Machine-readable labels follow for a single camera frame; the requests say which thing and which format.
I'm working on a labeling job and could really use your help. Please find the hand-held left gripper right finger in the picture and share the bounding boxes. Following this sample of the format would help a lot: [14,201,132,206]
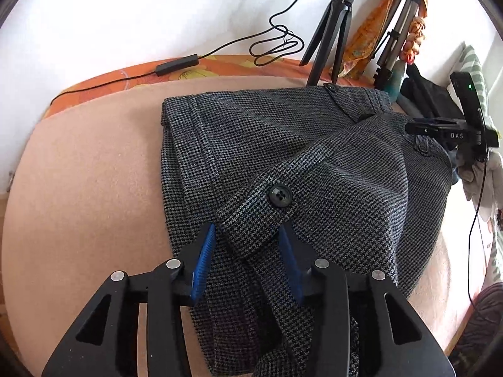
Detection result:
[251,223,452,377]

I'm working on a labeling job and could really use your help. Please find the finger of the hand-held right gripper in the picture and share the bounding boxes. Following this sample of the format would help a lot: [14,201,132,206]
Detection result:
[405,117,443,139]

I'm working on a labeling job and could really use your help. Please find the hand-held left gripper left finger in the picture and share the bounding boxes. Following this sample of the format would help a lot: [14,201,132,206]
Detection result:
[41,223,217,377]

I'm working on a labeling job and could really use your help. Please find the grey houndstooth pants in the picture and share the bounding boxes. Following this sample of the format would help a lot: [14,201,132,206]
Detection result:
[160,85,453,376]

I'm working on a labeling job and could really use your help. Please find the person's right hand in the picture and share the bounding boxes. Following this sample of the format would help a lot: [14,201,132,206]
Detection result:
[462,160,492,202]

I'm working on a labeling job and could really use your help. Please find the black bag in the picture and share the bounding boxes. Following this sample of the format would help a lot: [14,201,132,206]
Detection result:
[397,63,466,120]

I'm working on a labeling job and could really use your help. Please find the green striped pillow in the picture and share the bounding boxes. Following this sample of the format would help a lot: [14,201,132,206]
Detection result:
[458,44,496,131]

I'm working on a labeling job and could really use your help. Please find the grey folded tripod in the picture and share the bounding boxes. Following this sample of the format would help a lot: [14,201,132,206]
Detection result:
[373,0,420,90]

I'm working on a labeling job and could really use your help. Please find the orange patterned cloth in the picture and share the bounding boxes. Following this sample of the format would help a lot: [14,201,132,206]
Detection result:
[340,0,429,80]

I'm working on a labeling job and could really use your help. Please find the pink blanket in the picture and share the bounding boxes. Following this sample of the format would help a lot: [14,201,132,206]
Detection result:
[2,75,486,377]

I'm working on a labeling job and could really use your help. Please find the black tripod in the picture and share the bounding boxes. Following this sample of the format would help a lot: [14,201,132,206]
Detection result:
[301,0,357,86]

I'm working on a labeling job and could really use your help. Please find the orange floral bed sheet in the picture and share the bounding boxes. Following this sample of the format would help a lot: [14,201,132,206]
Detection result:
[44,56,372,120]

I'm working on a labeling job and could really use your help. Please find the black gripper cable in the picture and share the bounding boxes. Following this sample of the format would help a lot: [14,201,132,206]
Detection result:
[466,159,490,311]

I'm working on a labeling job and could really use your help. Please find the black cable with inline box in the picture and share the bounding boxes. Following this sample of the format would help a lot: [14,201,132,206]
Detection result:
[51,0,331,105]

